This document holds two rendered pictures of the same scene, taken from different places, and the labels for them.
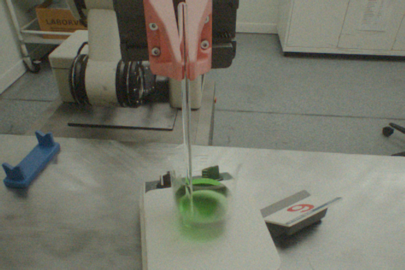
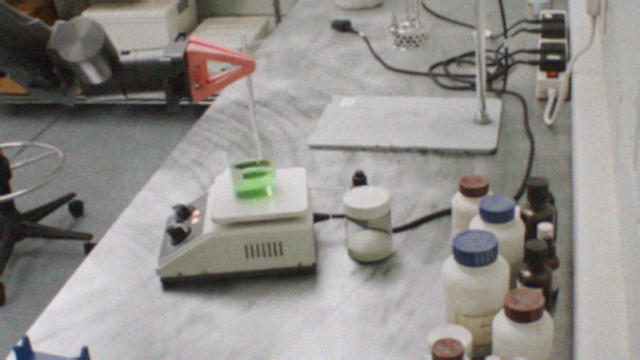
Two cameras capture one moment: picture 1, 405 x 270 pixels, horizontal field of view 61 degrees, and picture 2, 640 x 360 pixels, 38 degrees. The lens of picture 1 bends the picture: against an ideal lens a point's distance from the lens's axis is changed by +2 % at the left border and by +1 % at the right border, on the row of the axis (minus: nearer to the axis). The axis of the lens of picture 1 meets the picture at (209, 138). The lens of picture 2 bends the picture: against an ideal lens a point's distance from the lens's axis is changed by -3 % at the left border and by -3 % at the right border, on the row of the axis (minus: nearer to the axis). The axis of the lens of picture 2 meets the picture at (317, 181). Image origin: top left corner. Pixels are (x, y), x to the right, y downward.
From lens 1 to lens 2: 1.06 m
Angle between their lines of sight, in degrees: 64
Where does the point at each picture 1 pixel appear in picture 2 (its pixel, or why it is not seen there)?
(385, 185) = (210, 159)
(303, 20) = not seen: outside the picture
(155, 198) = (222, 212)
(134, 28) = (171, 84)
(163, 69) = (220, 84)
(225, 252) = (286, 184)
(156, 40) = (194, 78)
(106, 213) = (172, 306)
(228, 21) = not seen: hidden behind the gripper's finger
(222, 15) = not seen: hidden behind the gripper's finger
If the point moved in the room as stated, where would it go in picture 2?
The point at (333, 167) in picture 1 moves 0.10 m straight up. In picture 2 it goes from (174, 178) to (164, 118)
